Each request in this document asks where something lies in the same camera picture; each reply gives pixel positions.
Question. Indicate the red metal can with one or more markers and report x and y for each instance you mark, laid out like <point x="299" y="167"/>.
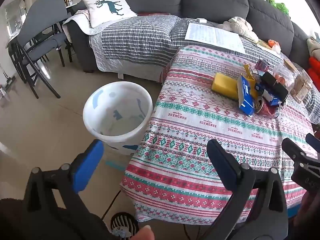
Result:
<point x="266" y="108"/>

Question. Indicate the black white striped slipper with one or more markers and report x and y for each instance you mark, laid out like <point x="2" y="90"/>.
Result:
<point x="125" y="223"/>

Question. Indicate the cream fluffy plush cloth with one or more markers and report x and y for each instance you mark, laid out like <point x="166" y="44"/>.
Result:
<point x="240" y="26"/>

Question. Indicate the orange tangerine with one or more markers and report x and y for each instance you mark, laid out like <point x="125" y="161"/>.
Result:
<point x="280" y="78"/>

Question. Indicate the dark blue cardboard box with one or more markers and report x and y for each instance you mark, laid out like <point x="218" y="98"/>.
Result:
<point x="245" y="95"/>

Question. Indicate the white power adapter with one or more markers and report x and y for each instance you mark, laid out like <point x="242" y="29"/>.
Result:
<point x="201" y="20"/>

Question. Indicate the blue white small box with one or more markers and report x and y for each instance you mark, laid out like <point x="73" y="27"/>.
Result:
<point x="268" y="97"/>

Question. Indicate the white plastic trash bin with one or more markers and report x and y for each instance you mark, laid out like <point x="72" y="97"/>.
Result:
<point x="117" y="110"/>

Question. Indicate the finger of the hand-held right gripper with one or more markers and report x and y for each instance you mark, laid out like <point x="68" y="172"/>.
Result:
<point x="293" y="151"/>
<point x="313" y="142"/>

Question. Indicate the grey striped quilt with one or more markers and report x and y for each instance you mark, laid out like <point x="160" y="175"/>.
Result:
<point x="135" y="37"/>

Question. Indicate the yellow sponge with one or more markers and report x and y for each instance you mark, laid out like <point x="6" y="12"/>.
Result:
<point x="223" y="85"/>

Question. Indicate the person's left forearm dark sleeve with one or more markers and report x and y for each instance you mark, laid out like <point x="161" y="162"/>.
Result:
<point x="10" y="217"/>

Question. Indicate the clear glass jar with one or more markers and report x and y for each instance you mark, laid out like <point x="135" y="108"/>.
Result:
<point x="287" y="78"/>

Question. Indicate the orange gold foil wrapper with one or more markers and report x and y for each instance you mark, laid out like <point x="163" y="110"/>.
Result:
<point x="248" y="71"/>

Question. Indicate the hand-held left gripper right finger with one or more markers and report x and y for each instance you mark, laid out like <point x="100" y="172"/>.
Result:
<point x="222" y="166"/>

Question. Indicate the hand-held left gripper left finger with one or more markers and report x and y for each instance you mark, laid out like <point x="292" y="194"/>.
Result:
<point x="87" y="166"/>

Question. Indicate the patterned red green tablecloth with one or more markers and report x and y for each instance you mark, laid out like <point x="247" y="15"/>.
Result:
<point x="200" y="135"/>

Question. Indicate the green plush toy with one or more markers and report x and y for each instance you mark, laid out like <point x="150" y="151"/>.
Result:
<point x="277" y="3"/>

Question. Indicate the white printed paper sheets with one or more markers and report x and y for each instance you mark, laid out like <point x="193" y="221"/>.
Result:
<point x="215" y="36"/>

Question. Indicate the person's left hand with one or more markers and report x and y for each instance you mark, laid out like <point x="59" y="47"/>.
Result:
<point x="145" y="233"/>

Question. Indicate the maroon small carton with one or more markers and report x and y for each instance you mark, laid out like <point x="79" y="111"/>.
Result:
<point x="262" y="65"/>

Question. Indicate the white deer print pillow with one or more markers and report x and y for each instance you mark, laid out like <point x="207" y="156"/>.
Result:
<point x="107" y="10"/>

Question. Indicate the beige folded blanket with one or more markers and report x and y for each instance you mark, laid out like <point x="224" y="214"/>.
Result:
<point x="314" y="46"/>

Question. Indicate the orange cushion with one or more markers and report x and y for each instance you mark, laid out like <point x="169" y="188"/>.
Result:
<point x="315" y="71"/>

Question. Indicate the wooden jar lid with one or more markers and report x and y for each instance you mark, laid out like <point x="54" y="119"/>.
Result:
<point x="293" y="65"/>

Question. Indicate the grey folding chair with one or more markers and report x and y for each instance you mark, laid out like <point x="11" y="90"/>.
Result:
<point x="40" y="20"/>

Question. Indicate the yellow edged book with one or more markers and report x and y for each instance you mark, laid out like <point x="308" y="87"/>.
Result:
<point x="262" y="45"/>

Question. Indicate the clear jar of nuts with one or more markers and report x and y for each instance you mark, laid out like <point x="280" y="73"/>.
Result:
<point x="302" y="86"/>

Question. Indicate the white quilted blanket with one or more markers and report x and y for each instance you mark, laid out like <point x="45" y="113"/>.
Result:
<point x="80" y="21"/>

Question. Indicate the black cardboard box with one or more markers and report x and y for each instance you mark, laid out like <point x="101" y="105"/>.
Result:
<point x="273" y="85"/>

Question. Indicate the person's right hand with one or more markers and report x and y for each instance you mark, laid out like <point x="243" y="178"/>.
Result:
<point x="301" y="208"/>

